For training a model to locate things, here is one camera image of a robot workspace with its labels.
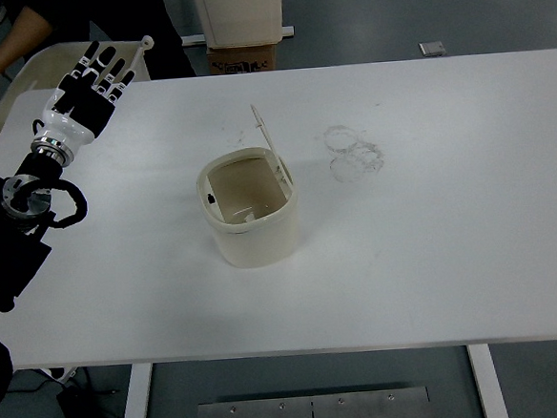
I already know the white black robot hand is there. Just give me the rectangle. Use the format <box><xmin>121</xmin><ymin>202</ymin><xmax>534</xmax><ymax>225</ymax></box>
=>
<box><xmin>31</xmin><ymin>36</ymin><xmax>141</xmax><ymax>151</ymax></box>

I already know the brown cardboard box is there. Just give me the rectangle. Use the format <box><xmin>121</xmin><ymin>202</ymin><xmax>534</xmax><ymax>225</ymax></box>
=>
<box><xmin>206</xmin><ymin>41</ymin><xmax>279</xmax><ymax>76</ymax></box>

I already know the black power adapter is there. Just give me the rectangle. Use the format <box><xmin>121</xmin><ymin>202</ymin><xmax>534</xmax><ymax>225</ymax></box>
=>
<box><xmin>54</xmin><ymin>384</ymin><xmax>101</xmax><ymax>418</ymax></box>

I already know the large cream plastic container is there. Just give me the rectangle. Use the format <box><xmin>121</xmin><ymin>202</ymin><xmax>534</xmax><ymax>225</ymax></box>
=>
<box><xmin>0</xmin><ymin>34</ymin><xmax>162</xmax><ymax>141</ymax></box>

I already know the black floor cable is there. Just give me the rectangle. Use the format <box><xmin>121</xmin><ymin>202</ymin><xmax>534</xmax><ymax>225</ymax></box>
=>
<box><xmin>10</xmin><ymin>363</ymin><xmax>122</xmax><ymax>418</ymax></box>

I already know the white table leg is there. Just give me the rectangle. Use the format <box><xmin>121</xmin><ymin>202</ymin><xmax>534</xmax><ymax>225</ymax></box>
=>
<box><xmin>465</xmin><ymin>343</ymin><xmax>512</xmax><ymax>418</ymax></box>
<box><xmin>113</xmin><ymin>364</ymin><xmax>156</xmax><ymax>418</ymax></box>

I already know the tall cream trash bin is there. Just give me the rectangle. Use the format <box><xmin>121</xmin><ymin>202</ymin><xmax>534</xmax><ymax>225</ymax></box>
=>
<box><xmin>192</xmin><ymin>0</ymin><xmax>287</xmax><ymax>52</ymax></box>

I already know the white floor bar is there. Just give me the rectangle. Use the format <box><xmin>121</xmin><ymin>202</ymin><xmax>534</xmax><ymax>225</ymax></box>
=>
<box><xmin>180</xmin><ymin>25</ymin><xmax>297</xmax><ymax>48</ymax></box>

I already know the small cream lidded trash bin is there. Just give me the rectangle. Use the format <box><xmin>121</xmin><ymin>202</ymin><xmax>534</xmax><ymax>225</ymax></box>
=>
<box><xmin>190</xmin><ymin>101</ymin><xmax>304</xmax><ymax>273</ymax></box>

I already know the person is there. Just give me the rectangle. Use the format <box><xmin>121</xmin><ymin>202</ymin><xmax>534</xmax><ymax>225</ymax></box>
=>
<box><xmin>0</xmin><ymin>0</ymin><xmax>200</xmax><ymax>115</ymax></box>

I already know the small grey floor plate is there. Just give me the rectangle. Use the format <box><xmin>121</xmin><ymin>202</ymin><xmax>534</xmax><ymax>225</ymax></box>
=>
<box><xmin>418</xmin><ymin>39</ymin><xmax>448</xmax><ymax>57</ymax></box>

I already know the grey metal plate with screws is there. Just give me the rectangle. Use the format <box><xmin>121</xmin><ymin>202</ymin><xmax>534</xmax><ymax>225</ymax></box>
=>
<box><xmin>196</xmin><ymin>386</ymin><xmax>432</xmax><ymax>418</ymax></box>

